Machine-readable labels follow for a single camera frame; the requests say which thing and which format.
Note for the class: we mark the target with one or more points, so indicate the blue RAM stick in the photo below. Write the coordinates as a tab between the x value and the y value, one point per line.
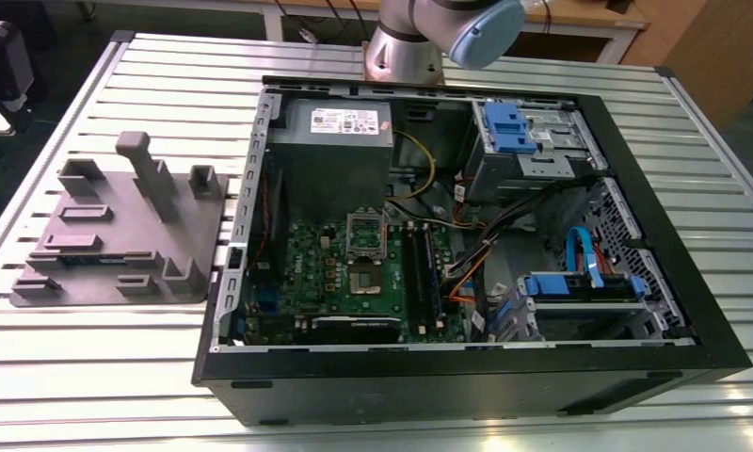
93	260

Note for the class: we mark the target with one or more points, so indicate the grey power supply unit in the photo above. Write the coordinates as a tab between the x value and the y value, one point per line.
338	179

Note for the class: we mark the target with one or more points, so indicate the black PC case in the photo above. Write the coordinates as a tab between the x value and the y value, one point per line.
414	391

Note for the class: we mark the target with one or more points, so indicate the wooden desk white frame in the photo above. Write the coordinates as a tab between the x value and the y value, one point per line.
602	14

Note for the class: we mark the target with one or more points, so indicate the grey parts rack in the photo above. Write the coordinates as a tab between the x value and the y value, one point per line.
132	235

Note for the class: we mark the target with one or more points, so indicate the CPU socket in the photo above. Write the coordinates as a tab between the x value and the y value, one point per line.
369	280

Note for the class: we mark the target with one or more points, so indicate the brown base plate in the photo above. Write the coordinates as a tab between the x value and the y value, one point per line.
366	75

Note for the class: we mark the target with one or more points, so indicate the black RAM slot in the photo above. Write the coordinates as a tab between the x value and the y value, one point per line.
414	278
432	278

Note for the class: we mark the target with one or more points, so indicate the wooden cabinet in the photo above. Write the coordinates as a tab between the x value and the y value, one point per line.
716	47

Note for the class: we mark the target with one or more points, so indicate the green motherboard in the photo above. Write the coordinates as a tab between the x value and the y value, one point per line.
376	311

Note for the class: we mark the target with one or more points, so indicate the silver drive cage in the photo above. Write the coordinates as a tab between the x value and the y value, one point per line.
589	306
540	169

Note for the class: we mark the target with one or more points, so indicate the blue board connector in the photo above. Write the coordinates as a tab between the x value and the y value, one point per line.
268	301

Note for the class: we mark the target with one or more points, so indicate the blue disk carrier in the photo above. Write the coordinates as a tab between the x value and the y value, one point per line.
508	122
549	285

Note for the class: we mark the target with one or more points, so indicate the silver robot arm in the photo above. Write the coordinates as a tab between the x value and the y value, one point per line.
408	56

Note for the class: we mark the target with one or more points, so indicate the black graphics card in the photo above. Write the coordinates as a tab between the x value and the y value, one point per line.
350	332

